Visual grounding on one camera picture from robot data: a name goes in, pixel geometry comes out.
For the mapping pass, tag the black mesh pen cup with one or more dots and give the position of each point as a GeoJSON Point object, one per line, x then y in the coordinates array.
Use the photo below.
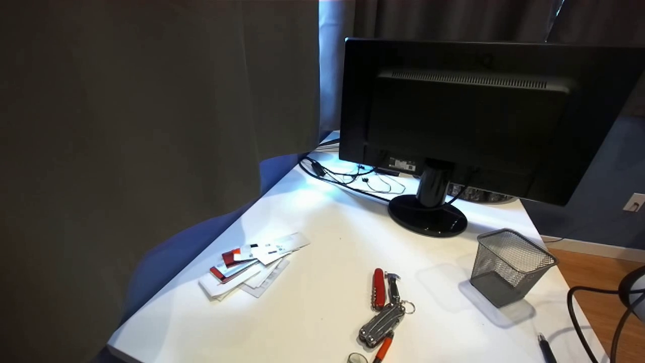
{"type": "Point", "coordinates": [510, 265]}

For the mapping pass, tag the black pen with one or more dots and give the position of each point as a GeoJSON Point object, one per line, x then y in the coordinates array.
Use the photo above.
{"type": "Point", "coordinates": [546, 348]}

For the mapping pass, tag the clear card holder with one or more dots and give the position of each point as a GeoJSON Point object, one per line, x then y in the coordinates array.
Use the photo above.
{"type": "Point", "coordinates": [268, 279]}

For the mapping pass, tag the red topped card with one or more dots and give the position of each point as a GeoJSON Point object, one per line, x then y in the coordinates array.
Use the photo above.
{"type": "Point", "coordinates": [233, 257]}

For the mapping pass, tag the red pocket knife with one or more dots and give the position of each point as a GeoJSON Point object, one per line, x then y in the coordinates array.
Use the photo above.
{"type": "Point", "coordinates": [380, 290]}

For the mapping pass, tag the metal key bunch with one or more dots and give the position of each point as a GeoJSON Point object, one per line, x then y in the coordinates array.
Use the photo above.
{"type": "Point", "coordinates": [394, 290]}

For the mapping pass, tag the white card with red stripe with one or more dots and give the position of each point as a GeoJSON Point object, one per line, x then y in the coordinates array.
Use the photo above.
{"type": "Point", "coordinates": [225, 282]}

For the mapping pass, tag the black monitor with round stand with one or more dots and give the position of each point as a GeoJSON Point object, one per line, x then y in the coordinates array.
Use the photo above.
{"type": "Point", "coordinates": [471, 113]}

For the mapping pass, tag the blue chair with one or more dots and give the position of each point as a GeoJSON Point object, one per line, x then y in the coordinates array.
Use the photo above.
{"type": "Point", "coordinates": [174, 248]}

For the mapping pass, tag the orange tool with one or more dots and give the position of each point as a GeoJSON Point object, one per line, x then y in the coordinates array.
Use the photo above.
{"type": "Point", "coordinates": [384, 348]}

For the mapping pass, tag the dark grey curtain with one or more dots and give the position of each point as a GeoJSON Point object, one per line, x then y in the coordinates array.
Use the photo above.
{"type": "Point", "coordinates": [437, 16]}
{"type": "Point", "coordinates": [133, 134]}

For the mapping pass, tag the white wall outlet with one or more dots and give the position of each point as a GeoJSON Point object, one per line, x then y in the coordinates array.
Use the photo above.
{"type": "Point", "coordinates": [636, 203]}

